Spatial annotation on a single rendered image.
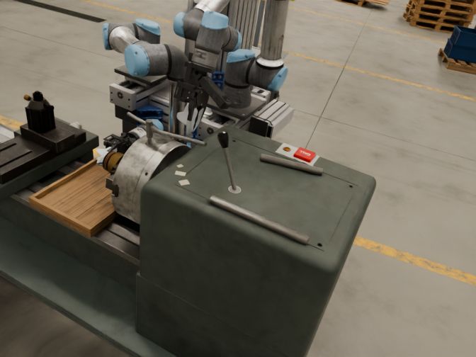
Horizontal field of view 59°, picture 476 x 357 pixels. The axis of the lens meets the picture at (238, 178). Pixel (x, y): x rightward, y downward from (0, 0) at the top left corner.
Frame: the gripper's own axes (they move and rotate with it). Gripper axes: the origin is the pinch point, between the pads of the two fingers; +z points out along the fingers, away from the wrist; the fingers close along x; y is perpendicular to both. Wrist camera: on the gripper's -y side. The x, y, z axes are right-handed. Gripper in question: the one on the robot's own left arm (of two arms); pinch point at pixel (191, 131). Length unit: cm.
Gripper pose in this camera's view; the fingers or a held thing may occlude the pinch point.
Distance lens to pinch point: 131.2
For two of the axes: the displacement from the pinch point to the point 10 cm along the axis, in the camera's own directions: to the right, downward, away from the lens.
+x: -3.8, 1.5, -9.1
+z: -2.9, 9.2, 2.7
